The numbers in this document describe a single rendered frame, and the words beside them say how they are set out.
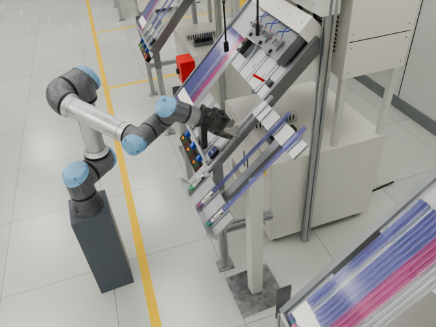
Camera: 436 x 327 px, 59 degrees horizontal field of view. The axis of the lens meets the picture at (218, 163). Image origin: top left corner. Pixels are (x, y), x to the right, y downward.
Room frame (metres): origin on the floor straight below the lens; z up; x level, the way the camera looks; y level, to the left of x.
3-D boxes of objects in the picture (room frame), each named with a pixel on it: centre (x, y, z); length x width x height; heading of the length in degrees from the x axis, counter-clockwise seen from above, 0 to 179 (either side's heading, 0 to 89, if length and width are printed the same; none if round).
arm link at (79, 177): (1.34, 0.63, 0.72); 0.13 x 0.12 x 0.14; 149
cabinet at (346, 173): (1.86, -0.48, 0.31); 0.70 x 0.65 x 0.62; 15
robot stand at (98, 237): (1.33, 0.63, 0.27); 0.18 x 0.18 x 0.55; 18
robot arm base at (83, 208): (1.33, 0.63, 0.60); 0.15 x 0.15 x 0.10
